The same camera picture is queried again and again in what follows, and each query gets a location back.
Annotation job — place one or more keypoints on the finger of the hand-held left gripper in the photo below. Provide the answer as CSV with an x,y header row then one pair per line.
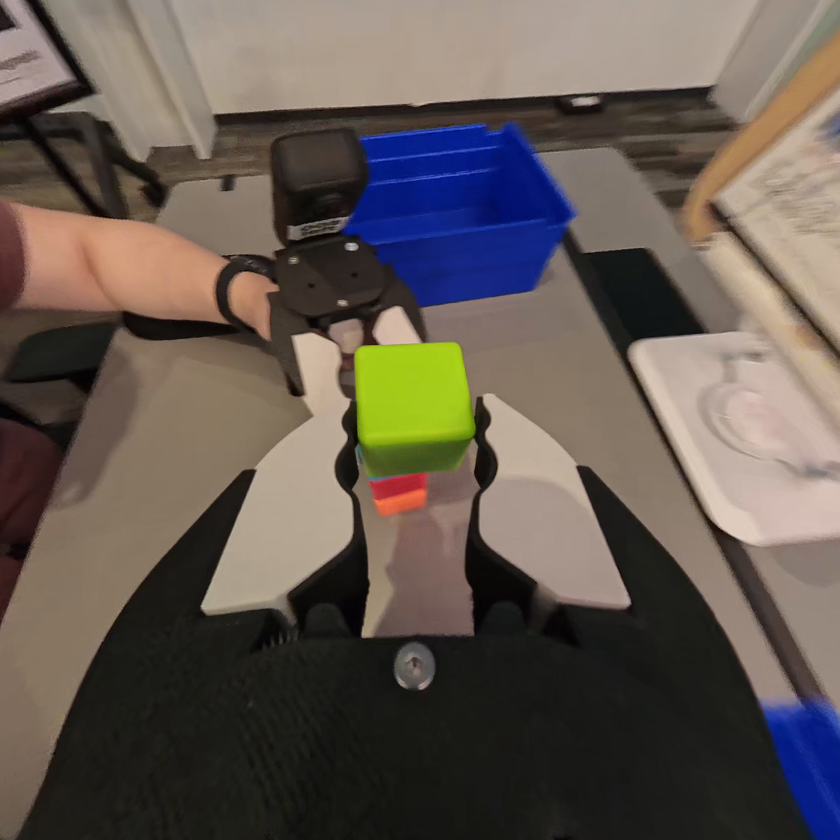
x,y
397,328
318,374

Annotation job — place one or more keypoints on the black framed poster stand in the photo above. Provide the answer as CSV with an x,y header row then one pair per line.
x,y
33,59

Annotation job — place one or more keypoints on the orange cube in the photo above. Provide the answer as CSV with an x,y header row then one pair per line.
x,y
400,504

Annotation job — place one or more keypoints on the green cube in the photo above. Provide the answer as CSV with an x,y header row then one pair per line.
x,y
413,400

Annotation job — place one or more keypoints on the black floor object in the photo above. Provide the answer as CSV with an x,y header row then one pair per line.
x,y
581,103

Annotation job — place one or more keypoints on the printed instruction board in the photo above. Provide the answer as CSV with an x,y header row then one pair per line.
x,y
794,197

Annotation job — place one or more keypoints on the blue plastic bin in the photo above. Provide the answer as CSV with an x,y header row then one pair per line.
x,y
807,768
459,229

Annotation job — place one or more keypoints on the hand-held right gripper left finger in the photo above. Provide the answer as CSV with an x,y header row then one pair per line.
x,y
289,525

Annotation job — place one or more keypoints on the person's left hand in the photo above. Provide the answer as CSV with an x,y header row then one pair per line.
x,y
256,308

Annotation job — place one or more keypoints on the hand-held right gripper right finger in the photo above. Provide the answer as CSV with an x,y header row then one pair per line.
x,y
544,525

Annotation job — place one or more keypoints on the red cube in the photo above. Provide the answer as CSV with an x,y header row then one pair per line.
x,y
397,485

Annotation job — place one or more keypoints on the white document stand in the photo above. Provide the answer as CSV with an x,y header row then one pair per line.
x,y
709,426

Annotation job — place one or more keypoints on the person's left forearm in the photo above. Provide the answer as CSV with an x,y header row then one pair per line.
x,y
118,262

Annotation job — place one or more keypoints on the light blue cube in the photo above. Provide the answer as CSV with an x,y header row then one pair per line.
x,y
359,456

